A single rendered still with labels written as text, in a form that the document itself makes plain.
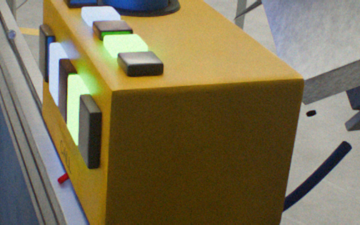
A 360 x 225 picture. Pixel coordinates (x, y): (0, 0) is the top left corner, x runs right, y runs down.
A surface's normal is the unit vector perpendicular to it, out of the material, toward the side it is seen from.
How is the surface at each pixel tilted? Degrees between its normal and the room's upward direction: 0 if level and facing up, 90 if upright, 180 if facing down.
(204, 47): 0
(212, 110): 90
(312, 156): 0
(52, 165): 0
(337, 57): 55
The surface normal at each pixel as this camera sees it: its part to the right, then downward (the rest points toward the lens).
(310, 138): 0.08, -0.90
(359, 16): -0.41, -0.27
